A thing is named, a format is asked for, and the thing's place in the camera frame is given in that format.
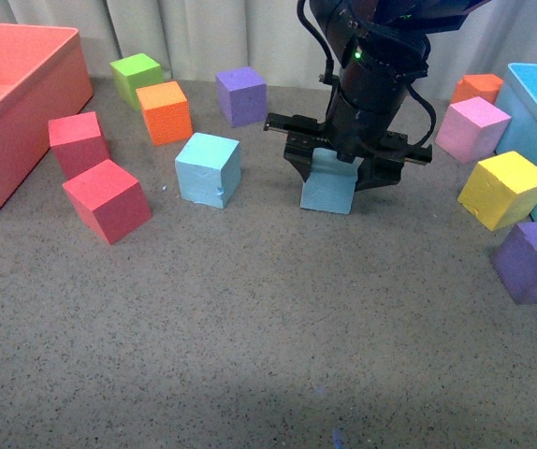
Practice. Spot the red plastic bin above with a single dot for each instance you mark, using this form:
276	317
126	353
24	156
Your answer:
43	76

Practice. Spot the purple foam cube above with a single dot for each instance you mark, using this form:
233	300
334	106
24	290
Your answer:
515	261
242	96

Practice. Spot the green foam cube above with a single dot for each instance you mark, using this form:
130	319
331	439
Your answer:
134	72

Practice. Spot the red foam cube rear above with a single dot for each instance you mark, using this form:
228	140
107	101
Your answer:
78	143

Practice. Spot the light blue foam cube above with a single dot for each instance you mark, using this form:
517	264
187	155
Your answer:
331	184
209	169

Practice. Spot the pink foam cube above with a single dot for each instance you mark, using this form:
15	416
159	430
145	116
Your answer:
472	129

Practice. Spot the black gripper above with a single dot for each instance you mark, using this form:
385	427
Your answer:
381	169

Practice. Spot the red foam cube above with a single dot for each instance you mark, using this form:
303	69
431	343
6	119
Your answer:
109	200
78	143

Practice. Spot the orange foam cube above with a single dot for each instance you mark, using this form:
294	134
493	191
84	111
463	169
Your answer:
166	113
486	86

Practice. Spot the orange foam cube right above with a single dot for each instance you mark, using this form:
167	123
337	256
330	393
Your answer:
486	86

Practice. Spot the orange foam cube left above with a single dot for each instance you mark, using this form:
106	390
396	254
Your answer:
166	113

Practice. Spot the red foam cube front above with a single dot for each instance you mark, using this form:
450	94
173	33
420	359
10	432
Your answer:
109	200

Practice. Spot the yellow foam cube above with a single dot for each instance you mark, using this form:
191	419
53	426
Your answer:
501	190

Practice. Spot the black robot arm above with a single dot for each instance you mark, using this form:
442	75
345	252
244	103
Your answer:
375	51

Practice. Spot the purple foam cube rear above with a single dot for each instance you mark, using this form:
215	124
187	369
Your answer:
242	96

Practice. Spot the purple foam cube front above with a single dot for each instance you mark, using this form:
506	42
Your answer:
515	261

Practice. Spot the white curtain backdrop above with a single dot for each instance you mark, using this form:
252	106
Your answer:
193	40

